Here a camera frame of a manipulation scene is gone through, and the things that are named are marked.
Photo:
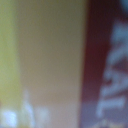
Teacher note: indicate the red yellow patterned box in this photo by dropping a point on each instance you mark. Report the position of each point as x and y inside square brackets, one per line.
[106, 60]

